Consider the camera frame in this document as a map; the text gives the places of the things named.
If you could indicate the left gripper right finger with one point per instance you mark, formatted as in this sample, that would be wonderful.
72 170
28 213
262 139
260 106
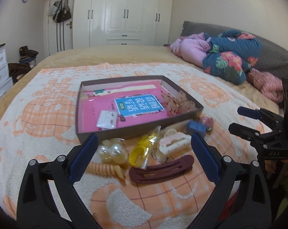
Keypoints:
251 207

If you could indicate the white door with stripes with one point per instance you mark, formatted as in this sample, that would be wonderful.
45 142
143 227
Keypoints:
57 36

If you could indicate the blue floral quilt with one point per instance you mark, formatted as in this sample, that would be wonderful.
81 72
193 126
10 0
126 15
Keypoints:
231 55

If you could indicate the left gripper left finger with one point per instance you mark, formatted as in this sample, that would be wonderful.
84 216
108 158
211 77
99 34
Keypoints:
36 207

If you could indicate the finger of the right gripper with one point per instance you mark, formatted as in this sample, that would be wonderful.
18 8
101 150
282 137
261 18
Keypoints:
256 114
256 139

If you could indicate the brown shallow cardboard tray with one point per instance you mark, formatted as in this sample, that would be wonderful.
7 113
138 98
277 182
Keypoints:
172 87

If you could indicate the grey headboard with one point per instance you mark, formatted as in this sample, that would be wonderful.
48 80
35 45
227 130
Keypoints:
273 58

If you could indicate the pink quilt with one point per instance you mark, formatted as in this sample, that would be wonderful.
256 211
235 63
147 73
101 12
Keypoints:
192 48

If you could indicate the pink fluffy pompom charm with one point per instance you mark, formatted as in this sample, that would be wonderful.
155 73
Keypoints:
208 122

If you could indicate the blue small jewelry box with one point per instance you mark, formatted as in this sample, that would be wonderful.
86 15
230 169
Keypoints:
195 127

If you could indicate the small earring card bag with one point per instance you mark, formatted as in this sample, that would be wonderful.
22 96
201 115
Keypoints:
107 119

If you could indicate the pink knitted blanket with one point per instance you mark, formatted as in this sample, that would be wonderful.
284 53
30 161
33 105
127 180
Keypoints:
270 86

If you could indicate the orange spiral hair clip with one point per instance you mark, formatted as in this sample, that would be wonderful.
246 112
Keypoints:
107 170

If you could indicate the tan bed cover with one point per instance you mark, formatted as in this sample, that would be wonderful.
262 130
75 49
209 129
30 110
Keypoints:
95 56

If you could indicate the pearl ball hair accessory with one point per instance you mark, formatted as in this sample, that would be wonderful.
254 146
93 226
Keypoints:
113 151

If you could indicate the orange white patterned blanket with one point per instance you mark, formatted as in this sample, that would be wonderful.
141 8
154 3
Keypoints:
40 124

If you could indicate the hanging handbags bundle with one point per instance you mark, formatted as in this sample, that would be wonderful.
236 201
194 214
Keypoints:
60 11

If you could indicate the white glossy wardrobe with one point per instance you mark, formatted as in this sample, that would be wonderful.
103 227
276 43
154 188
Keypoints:
113 22

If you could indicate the beige dotted mesh bow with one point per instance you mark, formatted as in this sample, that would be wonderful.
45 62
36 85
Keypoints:
177 105

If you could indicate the dark clothes pile on stool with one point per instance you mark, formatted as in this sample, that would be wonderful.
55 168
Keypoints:
27 55

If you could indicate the pink book blue label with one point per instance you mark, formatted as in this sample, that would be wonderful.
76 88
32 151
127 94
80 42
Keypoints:
136 103

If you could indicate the cream claw hair clip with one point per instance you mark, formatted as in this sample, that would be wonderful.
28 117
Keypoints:
172 142

